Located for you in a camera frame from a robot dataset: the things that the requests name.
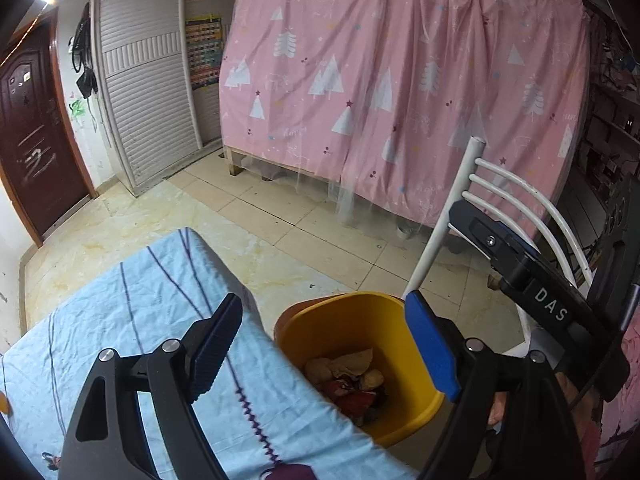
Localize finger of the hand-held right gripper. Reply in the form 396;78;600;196
505;232;577;289
448;201;532;281

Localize colourful chart poster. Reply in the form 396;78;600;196
185;15;224;92

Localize pink clothing pile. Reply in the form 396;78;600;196
595;320;640;480

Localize dark brown door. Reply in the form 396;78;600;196
0;15;98;248

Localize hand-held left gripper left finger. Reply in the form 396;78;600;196
57;292;245;480

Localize white louvered wardrobe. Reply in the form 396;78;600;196
92;0;202;197

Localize black hanging cables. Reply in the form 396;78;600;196
70;5;93;73

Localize cluttered wall shelf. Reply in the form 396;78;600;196
565;5;640;211

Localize white vertical pipe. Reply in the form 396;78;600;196
177;0;204;149

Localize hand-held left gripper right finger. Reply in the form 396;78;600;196
404;290;586;480

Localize white metal chair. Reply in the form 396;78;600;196
402;137;596;356

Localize yellow plastic bin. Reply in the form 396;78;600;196
274;291;446;448

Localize pink tree print curtain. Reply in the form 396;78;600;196
220;0;592;233

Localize light blue tablecloth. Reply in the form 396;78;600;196
0;227;421;480

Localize black hanging bag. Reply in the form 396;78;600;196
76;66;99;97

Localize clothes inside bucket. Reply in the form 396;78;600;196
320;377;388;426

